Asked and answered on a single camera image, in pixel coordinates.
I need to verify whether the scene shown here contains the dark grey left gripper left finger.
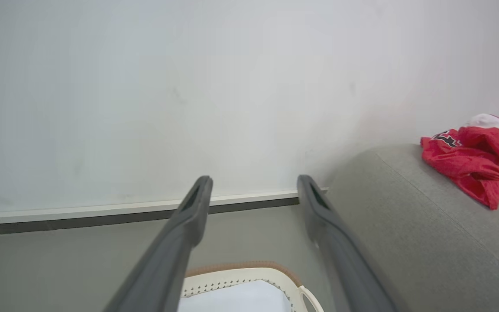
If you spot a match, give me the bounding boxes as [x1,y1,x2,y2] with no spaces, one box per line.
[102,175,214,312]

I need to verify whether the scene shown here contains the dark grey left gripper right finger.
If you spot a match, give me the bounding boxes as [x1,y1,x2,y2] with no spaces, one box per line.
[297,175,400,312]

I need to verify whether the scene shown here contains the red white sports jersey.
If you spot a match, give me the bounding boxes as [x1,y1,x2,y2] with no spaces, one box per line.
[420,113,499,210]

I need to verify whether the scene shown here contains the cream plastic laundry basket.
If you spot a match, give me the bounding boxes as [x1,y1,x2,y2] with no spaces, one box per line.
[179,260,325,312]

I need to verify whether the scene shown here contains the white garment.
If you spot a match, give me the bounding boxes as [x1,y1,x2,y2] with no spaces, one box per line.
[178,279,294,312]

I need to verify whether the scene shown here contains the grey fabric sofa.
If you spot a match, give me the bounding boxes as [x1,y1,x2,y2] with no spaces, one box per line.
[324,143,499,312]

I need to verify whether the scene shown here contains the white black baseboard strip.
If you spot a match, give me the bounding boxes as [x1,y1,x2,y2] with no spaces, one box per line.
[0,187,329,237]

